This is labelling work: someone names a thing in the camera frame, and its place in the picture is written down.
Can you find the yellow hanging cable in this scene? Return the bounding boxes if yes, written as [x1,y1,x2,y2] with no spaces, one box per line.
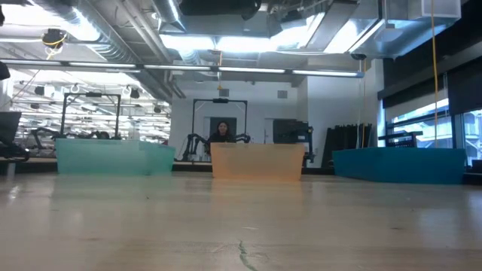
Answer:
[430,0,440,148]

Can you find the person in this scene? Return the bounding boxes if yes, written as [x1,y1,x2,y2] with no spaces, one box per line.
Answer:
[206,120,238,145]

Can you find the black gantry frame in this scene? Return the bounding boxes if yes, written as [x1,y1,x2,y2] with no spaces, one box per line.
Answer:
[59,92,122,140]
[191,97,249,144]

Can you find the translucent orange plastic bin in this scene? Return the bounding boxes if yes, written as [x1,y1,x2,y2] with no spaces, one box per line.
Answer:
[209,142,306,181]

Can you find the black folded panels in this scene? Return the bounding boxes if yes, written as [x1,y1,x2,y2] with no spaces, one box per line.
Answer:
[322,123,374,169]

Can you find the black equipment rack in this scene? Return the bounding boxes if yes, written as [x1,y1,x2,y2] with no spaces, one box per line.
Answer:
[272,118,314,146]

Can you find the silver round air duct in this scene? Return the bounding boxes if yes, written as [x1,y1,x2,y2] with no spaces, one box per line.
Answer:
[150,0,188,33]

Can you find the black ceiling cable reel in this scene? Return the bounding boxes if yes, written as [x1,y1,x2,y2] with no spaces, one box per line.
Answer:
[41,28,68,50]

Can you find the black office chair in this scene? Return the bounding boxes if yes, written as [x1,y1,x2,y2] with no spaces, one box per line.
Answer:
[0,111,30,162]

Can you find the long ceiling light bar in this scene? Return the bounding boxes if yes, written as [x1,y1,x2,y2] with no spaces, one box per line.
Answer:
[0,58,365,79]

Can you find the black wire rack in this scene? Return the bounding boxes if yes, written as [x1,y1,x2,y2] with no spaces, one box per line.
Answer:
[377,130,423,148]

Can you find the blue plastic bin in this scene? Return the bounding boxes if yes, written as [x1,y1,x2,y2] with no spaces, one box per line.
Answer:
[331,147,467,185]

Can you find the translucent teal plastic bin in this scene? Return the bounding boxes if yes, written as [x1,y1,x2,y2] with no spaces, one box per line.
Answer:
[55,138,176,176]

